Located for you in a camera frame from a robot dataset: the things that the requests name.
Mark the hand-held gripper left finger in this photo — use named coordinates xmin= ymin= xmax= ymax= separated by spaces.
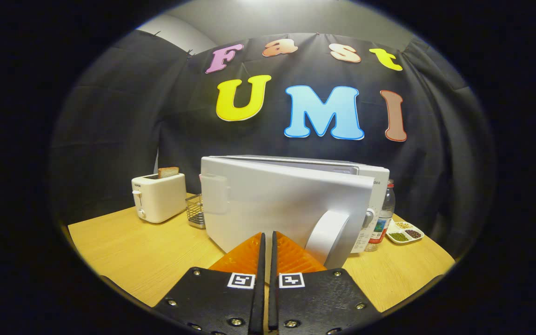
xmin=152 ymin=232 xmax=267 ymax=335

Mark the clear water bottle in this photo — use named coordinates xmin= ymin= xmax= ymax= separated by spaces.
xmin=365 ymin=179 xmax=396 ymax=252

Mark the white microwave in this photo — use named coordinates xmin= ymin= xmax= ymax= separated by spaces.
xmin=200 ymin=155 xmax=390 ymax=270

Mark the white divided snack dish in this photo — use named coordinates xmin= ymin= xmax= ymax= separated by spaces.
xmin=386 ymin=221 xmax=425 ymax=245

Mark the wire mesh glass holder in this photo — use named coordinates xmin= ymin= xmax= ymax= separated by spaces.
xmin=185 ymin=194 xmax=206 ymax=229

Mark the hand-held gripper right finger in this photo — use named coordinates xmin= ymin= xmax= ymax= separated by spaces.
xmin=268 ymin=231 xmax=382 ymax=335

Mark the white toaster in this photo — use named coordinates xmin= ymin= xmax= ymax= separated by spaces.
xmin=131 ymin=173 xmax=188 ymax=224

